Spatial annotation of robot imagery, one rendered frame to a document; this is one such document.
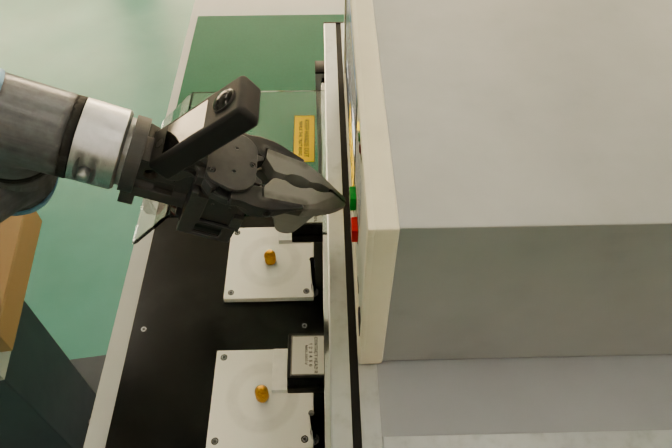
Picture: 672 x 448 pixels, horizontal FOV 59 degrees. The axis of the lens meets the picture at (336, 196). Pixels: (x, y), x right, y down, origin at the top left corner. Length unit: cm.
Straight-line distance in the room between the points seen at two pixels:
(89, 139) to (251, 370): 52
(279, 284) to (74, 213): 140
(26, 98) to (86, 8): 285
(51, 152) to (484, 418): 43
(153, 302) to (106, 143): 55
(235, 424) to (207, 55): 94
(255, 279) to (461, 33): 60
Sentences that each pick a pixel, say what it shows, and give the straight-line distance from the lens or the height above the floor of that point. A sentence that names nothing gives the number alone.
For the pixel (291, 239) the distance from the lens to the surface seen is 94.
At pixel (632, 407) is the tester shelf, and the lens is 61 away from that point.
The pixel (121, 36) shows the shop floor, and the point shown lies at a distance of 311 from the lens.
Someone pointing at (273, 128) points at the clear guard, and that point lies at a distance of 84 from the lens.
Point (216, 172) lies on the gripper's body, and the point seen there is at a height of 125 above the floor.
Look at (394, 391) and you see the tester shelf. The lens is 56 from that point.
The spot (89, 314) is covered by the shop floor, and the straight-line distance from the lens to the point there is 203.
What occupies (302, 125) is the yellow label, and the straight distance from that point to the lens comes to 85.
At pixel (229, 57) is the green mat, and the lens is 153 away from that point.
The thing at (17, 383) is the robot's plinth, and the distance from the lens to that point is 136.
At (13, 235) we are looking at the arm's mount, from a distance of 116.
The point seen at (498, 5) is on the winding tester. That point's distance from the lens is 63.
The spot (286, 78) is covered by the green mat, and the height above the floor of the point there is 75.
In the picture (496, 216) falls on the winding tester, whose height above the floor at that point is 132.
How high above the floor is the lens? 163
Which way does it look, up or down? 49 degrees down
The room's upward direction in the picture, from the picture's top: straight up
